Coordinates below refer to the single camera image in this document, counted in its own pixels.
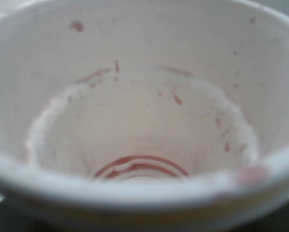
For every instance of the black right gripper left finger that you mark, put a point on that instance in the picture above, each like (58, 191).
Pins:
(14, 218)

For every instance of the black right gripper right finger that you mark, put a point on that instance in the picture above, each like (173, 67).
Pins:
(281, 218)

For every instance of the yellow paper cup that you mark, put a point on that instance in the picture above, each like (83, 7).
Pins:
(144, 115)

